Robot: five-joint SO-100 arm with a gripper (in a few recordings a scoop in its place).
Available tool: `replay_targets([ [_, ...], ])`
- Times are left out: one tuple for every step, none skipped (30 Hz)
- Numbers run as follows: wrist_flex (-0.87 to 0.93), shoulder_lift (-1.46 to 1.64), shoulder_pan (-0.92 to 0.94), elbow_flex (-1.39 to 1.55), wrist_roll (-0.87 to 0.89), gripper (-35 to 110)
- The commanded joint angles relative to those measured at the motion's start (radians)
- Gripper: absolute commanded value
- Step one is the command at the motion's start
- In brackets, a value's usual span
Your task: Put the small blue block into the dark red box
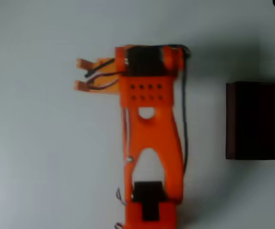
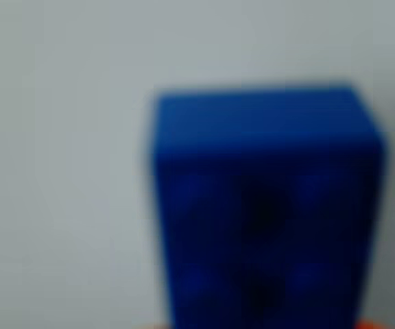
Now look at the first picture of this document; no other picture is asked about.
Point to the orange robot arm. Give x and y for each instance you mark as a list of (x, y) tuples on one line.
[(151, 133)]

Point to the dark red box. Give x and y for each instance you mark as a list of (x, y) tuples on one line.
[(259, 121)]

